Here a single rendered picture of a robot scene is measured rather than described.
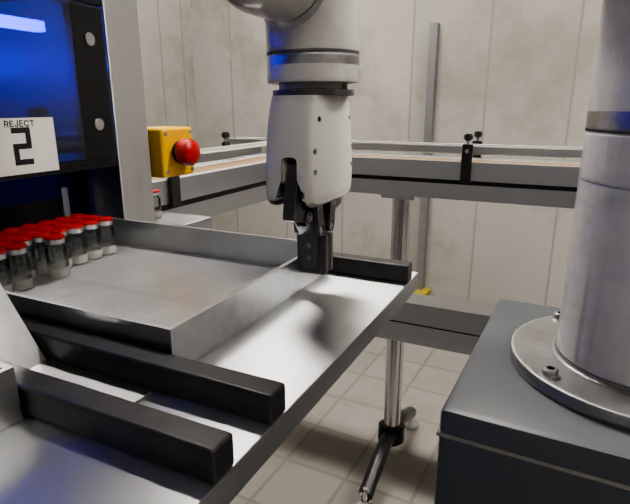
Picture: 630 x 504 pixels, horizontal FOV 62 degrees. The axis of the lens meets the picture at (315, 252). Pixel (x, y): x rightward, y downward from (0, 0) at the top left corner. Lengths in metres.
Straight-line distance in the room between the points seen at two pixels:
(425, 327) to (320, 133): 1.04
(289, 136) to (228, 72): 3.15
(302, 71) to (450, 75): 2.53
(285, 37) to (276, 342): 0.25
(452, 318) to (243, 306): 1.02
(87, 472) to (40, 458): 0.03
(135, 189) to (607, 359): 0.60
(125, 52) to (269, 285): 0.41
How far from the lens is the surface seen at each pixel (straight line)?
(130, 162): 0.77
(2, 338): 0.43
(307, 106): 0.46
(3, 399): 0.36
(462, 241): 3.04
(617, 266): 0.41
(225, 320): 0.43
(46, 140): 0.68
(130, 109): 0.77
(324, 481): 1.67
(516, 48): 2.93
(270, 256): 0.62
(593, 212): 0.42
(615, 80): 0.41
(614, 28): 0.41
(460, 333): 1.43
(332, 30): 0.47
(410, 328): 1.46
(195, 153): 0.81
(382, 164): 1.35
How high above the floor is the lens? 1.06
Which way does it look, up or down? 16 degrees down
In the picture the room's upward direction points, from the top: straight up
